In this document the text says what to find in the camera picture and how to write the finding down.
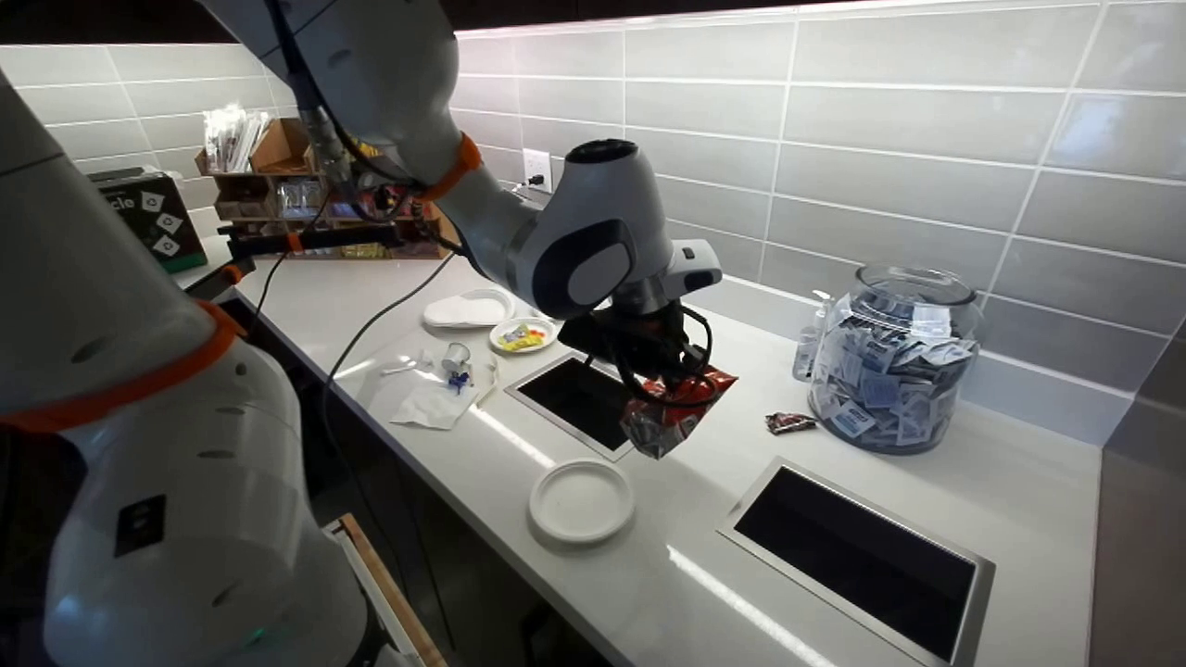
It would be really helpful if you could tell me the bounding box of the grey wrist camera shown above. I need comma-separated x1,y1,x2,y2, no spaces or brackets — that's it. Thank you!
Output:
664,236,727,297

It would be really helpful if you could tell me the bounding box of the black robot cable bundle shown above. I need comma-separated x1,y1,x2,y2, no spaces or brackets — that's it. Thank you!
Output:
260,0,724,390

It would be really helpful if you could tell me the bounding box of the round white plate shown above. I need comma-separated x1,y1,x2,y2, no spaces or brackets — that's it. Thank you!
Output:
525,457,642,549

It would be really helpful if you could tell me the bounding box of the white oval plate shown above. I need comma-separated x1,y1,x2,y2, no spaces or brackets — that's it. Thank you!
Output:
417,289,511,334

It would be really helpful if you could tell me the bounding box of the glass jar of packets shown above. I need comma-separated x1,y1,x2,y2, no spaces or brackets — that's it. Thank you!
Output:
806,258,983,457

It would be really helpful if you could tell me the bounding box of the black rod with orange bands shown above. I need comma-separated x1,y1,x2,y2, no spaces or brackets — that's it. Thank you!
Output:
182,253,260,303

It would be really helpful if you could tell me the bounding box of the small plate with colourful food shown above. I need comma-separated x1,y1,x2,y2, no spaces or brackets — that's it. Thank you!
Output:
484,313,559,360

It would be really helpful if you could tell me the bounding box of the orange Doritos chip packet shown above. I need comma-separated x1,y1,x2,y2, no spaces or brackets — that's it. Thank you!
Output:
614,364,741,462

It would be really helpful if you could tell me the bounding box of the black K-Cycle box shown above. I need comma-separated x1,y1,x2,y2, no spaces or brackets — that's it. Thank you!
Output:
87,161,212,278

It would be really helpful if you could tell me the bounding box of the small brown candy wrapper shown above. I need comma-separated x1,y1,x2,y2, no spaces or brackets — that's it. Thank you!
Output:
763,406,817,437

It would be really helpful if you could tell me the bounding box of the small clear plastic container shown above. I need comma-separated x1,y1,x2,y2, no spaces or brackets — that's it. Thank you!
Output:
437,339,478,396

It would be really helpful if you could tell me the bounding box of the thin black power cable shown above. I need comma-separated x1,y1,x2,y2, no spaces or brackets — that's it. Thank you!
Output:
322,253,460,412

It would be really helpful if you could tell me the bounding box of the wooden condiment organizer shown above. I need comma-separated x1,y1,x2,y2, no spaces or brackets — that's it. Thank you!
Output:
197,116,457,264

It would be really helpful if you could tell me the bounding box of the crumpled white plastic bag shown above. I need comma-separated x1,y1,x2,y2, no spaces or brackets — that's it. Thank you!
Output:
201,103,270,178

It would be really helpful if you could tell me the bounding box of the clear plastic bag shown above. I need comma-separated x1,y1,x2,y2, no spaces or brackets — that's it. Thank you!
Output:
338,352,496,432

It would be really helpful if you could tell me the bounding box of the small clear pump bottle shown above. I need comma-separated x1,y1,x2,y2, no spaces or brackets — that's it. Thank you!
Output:
789,289,835,384

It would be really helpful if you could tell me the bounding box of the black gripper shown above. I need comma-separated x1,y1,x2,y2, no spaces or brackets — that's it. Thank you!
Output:
552,299,719,412

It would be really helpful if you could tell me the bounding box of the white wall outlet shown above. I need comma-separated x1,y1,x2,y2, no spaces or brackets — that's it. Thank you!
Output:
520,144,556,197

